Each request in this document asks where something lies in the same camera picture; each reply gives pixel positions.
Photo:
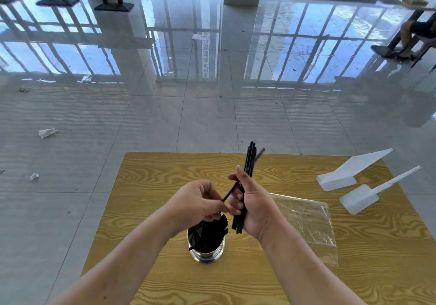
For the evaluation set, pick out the small crumpled white scrap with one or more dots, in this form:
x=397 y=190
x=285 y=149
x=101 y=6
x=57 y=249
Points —
x=34 y=176

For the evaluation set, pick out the person's left hand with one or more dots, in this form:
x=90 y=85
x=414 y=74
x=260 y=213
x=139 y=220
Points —
x=194 y=202

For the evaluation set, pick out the wooden table with black base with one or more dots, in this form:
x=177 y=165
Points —
x=381 y=51

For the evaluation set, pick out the large crumpled clear plastic scrap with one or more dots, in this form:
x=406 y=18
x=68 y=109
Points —
x=47 y=133

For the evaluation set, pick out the small bunch of black straws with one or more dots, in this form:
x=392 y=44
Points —
x=250 y=156

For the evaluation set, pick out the bundle of black straws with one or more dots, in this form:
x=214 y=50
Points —
x=209 y=236

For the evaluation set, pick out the small dark scrap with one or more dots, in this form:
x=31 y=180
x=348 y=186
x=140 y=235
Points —
x=22 y=90

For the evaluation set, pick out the flat clear plastic scrap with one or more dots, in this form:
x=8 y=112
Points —
x=86 y=79

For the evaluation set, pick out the clear plastic bag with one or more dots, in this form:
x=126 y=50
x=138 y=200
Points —
x=310 y=219

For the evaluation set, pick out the person's right hand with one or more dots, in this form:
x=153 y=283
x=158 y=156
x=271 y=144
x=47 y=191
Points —
x=260 y=213

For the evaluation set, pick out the wide white plastic sign holder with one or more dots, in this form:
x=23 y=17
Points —
x=337 y=180

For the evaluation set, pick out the flat wooden box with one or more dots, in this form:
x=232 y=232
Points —
x=415 y=1

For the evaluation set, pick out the person's left forearm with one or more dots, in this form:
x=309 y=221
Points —
x=112 y=270

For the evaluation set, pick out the grey chair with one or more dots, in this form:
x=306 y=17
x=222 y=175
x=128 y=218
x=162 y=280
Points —
x=425 y=42

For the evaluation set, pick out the person's right forearm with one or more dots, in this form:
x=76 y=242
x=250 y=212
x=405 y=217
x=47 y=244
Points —
x=310 y=277

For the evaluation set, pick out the narrow white plastic sign holder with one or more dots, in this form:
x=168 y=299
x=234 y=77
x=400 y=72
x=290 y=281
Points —
x=357 y=199

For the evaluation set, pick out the steel cylindrical holder cup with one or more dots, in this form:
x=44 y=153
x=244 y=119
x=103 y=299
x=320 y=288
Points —
x=207 y=257

